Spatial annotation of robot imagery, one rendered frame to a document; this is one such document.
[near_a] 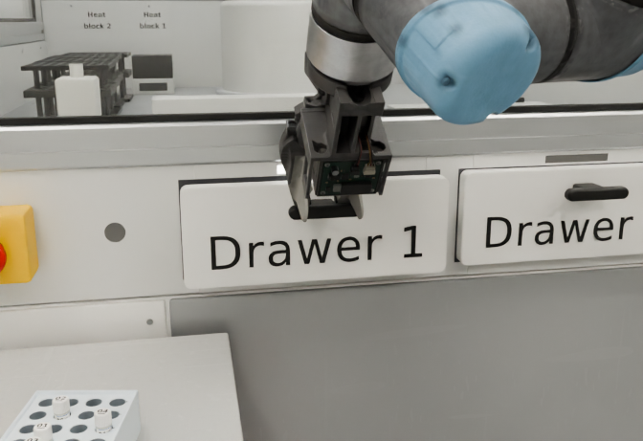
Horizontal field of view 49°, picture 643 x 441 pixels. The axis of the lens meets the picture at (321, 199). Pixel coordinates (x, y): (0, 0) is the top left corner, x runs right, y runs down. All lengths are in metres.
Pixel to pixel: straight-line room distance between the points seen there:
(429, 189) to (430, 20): 0.38
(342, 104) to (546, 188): 0.37
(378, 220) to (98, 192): 0.30
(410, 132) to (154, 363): 0.37
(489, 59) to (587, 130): 0.49
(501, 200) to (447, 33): 0.44
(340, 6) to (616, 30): 0.19
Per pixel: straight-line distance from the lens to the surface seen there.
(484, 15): 0.42
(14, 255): 0.76
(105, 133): 0.76
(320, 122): 0.62
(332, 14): 0.53
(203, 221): 0.75
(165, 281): 0.80
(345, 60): 0.54
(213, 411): 0.66
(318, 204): 0.72
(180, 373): 0.73
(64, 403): 0.60
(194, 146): 0.77
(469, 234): 0.83
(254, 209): 0.75
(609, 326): 0.99
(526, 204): 0.85
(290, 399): 0.88
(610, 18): 0.51
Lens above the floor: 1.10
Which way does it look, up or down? 14 degrees down
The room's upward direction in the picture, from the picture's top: straight up
